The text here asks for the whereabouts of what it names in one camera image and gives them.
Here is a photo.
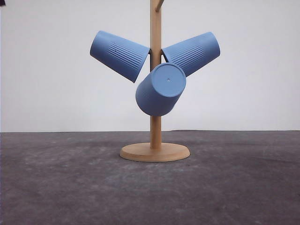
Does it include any blue ribbed cup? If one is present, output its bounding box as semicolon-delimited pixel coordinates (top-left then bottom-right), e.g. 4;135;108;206
162;32;221;77
90;30;150;82
135;63;187;116

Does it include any wooden mug tree stand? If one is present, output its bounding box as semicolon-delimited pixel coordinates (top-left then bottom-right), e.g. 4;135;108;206
120;0;190;163

